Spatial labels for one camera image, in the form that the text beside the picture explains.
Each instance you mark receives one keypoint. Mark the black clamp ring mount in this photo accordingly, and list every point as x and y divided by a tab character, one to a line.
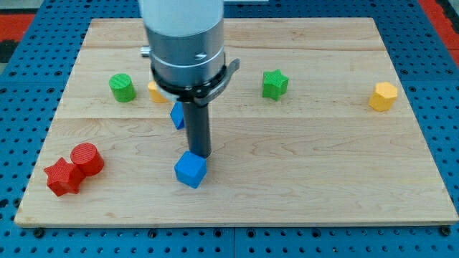
199	94

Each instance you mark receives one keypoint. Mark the red cylinder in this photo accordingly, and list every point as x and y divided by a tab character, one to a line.
87	158

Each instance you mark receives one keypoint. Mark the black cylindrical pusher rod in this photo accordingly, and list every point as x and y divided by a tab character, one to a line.
196	120

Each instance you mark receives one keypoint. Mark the yellow block behind arm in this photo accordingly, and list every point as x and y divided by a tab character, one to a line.
155	95

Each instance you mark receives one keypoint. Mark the red star block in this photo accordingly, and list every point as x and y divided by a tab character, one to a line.
64	178

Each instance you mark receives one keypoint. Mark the wooden board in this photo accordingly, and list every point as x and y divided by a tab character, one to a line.
320	156

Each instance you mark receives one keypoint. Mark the green star block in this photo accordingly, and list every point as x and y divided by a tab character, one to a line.
274	84

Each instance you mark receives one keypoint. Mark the blue block behind rod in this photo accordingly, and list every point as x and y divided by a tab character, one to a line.
177	115

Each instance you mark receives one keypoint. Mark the blue cube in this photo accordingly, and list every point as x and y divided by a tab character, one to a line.
190	169

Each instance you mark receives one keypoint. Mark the green cylinder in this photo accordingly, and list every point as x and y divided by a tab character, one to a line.
122	87

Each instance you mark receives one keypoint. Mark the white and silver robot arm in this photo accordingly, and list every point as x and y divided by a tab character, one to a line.
188	61

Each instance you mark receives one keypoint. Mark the yellow hexagon block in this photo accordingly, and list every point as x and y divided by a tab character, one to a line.
383	96

